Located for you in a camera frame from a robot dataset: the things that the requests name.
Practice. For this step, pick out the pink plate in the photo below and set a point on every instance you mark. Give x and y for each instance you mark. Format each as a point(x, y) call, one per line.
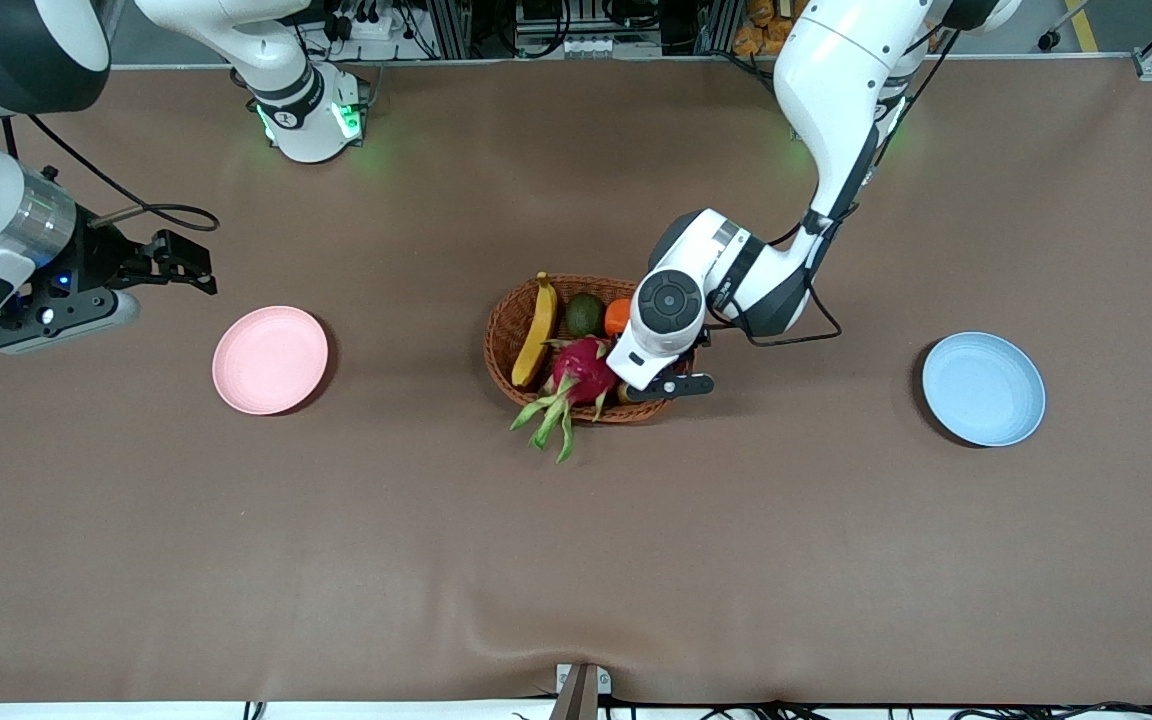
point(269, 360)

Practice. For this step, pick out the yellow banana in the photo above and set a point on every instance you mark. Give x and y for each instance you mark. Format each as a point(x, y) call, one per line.
point(539, 335)

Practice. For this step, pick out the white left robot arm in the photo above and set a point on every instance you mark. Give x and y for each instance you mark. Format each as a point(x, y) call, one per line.
point(836, 80)

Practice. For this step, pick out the blue plate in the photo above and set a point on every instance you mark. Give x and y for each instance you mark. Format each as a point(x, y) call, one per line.
point(983, 390)

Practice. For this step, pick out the grey electronics box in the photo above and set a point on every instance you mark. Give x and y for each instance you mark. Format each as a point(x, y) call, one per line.
point(586, 45)

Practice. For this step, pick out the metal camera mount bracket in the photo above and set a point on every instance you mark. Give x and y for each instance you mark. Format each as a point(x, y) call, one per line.
point(581, 690)

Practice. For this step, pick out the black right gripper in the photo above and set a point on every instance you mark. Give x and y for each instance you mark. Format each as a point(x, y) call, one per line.
point(101, 256)

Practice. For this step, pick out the green avocado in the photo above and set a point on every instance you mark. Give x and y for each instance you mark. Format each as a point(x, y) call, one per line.
point(584, 316)

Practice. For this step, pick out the brown table cloth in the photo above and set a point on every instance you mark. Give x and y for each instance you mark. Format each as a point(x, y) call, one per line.
point(576, 560)

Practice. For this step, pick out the brown kiwi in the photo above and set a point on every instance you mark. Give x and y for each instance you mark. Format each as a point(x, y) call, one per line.
point(626, 395)

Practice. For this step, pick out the pink dragon fruit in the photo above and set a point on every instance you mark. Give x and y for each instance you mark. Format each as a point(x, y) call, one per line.
point(581, 370)

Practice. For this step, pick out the brown wicker basket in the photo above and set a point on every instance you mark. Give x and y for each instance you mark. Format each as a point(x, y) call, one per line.
point(508, 328)

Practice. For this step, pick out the orange bread bag pile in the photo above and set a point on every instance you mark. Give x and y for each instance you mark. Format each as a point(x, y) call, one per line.
point(751, 40)

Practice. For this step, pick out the orange tangerine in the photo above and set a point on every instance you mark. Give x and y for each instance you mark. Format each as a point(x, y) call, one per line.
point(616, 318)

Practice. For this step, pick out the white power strip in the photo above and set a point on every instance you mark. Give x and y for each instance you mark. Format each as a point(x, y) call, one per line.
point(366, 28)

